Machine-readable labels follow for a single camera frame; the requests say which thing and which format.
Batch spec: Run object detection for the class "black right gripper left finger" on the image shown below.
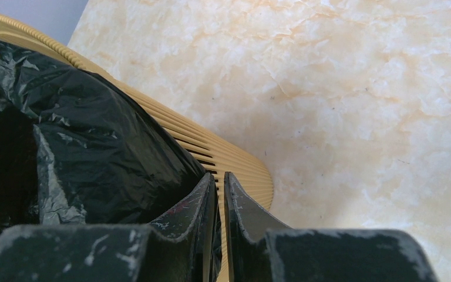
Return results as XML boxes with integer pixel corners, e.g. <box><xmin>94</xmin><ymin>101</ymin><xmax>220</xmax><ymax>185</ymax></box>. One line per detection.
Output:
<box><xmin>0</xmin><ymin>174</ymin><xmax>216</xmax><ymax>281</ymax></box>

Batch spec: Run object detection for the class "yellow ribbed trash bin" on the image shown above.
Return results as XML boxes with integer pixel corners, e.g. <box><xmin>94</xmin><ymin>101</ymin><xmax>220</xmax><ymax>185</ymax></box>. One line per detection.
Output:
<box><xmin>0</xmin><ymin>14</ymin><xmax>274</xmax><ymax>281</ymax></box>

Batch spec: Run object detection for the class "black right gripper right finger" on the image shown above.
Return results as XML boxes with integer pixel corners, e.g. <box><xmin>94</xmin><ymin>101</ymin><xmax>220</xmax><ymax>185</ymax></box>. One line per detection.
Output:
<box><xmin>224</xmin><ymin>172</ymin><xmax>437</xmax><ymax>281</ymax></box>

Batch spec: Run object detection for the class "black plastic trash bag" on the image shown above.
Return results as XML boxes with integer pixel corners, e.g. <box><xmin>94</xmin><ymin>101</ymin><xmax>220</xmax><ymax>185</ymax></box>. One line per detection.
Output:
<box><xmin>0</xmin><ymin>32</ymin><xmax>223</xmax><ymax>282</ymax></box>

